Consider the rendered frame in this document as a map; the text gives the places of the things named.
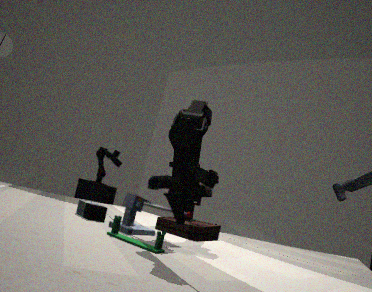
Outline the green u-shaped bracket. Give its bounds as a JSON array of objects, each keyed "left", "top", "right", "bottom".
[{"left": 107, "top": 215, "right": 166, "bottom": 254}]

